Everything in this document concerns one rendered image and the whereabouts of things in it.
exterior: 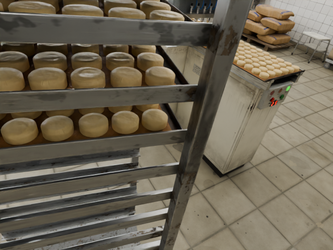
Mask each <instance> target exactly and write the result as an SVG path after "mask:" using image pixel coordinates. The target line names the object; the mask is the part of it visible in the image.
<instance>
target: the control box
mask: <svg viewBox="0 0 333 250"><path fill-rule="evenodd" d="M292 85H293V83H292V82H290V81H288V82H284V83H280V84H276V85H273V86H270V88H269V90H267V91H265V90H264V92H263V95H262V97H261V99H260V101H259V104H258V106H257V108H258V109H260V110H261V109H264V108H267V107H271V105H272V103H273V105H272V106H274V105H276V104H279V103H282V102H284V100H285V98H286V96H287V95H288V93H289V91H290V89H291V87H292ZM289 86H290V89H289V90H286V89H287V88H288V87H289ZM280 89H282V91H281V92H280V93H279V90H280ZM272 91H275V92H274V94H273V95H271V92H272ZM282 94H283V95H284V97H283V98H282V99H280V96H281V95H282ZM273 97H274V101H273V102H270V100H271V99H272V98H273ZM276 101H277V103H276Z"/></svg>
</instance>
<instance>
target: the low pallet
mask: <svg viewBox="0 0 333 250"><path fill-rule="evenodd" d="M242 36H244V37H247V41H246V42H247V43H257V42H258V43H260V44H263V45H265V47H264V49H263V50H264V51H273V50H280V49H286V48H289V47H290V46H295V44H293V43H290V42H288V43H284V44H278V45H272V44H269V43H266V42H264V41H262V40H260V39H258V37H257V35H248V34H246V33H242Z"/></svg>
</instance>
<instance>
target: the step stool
mask: <svg viewBox="0 0 333 250"><path fill-rule="evenodd" d="M304 34H305V35H307V36H309V37H310V41H311V38H314V39H317V40H319V43H318V45H315V44H313V43H310V41H309V43H306V44H299V42H300V40H301V38H302V36H303V35H304ZM302 36H301V38H300V39H299V41H298V43H297V45H305V46H307V50H306V53H305V54H307V51H308V48H311V49H313V50H314V52H313V54H312V56H311V58H312V57H313V55H314V53H325V55H324V58H323V61H322V62H324V59H325V56H326V53H327V51H328V47H329V43H330V38H328V37H325V36H322V35H320V34H317V33H315V32H303V34H302ZM321 41H328V45H327V48H326V49H325V48H322V47H320V46H319V44H320V42H321ZM297 45H296V47H297ZM296 47H295V48H294V50H293V52H292V53H291V55H292V54H293V53H294V51H295V49H296ZM315 51H317V52H315ZM311 58H310V59H309V61H308V63H310V60H311Z"/></svg>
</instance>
